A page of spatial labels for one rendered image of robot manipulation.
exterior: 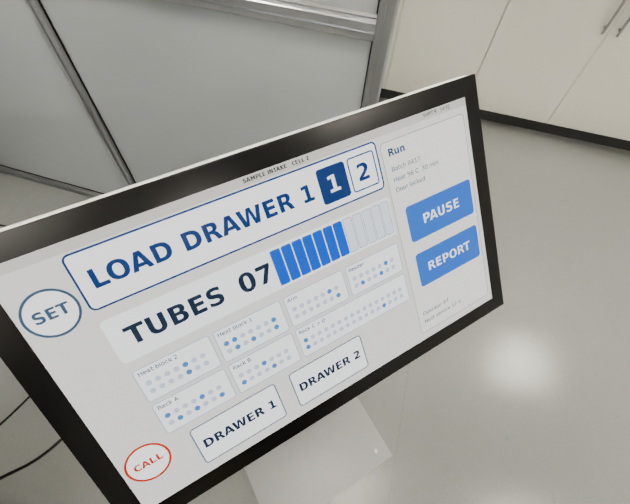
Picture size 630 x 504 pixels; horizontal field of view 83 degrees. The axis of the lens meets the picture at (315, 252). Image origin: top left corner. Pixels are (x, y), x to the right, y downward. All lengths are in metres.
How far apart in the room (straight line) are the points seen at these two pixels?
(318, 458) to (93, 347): 1.11
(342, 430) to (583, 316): 1.19
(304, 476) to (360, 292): 1.04
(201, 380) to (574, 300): 1.81
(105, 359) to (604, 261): 2.15
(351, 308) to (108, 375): 0.24
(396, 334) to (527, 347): 1.34
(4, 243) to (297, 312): 0.25
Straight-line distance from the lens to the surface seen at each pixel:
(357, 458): 1.40
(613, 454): 1.82
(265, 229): 0.34
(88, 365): 0.37
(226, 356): 0.37
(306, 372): 0.41
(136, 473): 0.43
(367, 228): 0.39
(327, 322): 0.40
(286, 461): 1.38
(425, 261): 0.45
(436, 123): 0.44
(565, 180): 2.53
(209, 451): 0.43
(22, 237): 0.34
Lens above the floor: 1.42
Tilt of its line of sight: 57 degrees down
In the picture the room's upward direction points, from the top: 5 degrees clockwise
